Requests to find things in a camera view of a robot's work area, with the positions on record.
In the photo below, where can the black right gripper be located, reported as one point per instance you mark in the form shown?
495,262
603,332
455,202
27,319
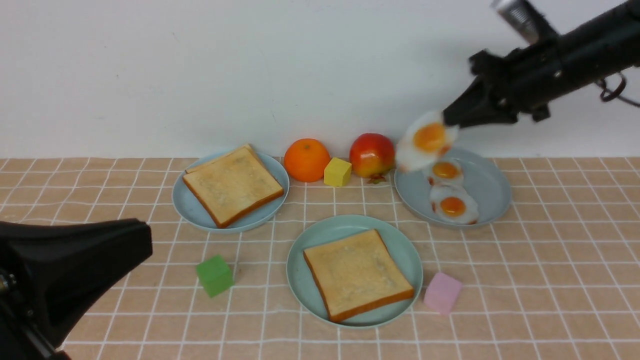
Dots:
525,80

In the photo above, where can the fried egg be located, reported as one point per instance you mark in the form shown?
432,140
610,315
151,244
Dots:
424,141
446,170
451,203

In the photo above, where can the toast slice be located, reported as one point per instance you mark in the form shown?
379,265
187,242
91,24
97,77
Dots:
246,146
233,185
356,274

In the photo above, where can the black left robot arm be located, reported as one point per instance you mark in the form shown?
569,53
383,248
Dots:
51,275

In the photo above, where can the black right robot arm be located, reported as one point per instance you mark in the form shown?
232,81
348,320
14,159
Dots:
601,47

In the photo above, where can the blue-grey plate right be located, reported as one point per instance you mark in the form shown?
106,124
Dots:
485,183

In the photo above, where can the blue-grey plate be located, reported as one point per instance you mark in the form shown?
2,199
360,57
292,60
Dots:
485,183
190,210

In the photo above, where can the red apple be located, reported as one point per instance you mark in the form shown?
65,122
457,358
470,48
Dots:
372,156

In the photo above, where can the yellow cube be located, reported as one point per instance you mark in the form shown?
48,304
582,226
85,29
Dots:
337,173

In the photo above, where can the orange fruit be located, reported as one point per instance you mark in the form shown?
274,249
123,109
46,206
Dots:
306,160

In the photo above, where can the pink cube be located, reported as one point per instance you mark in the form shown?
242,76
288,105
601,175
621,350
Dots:
442,293

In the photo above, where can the checked beige tablecloth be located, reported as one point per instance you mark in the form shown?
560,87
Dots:
557,278

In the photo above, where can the green centre plate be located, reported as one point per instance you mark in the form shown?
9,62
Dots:
401,249

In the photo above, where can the blue-grey plate left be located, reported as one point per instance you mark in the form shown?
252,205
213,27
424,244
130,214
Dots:
190,210

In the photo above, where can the green cube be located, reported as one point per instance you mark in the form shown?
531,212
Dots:
215,275

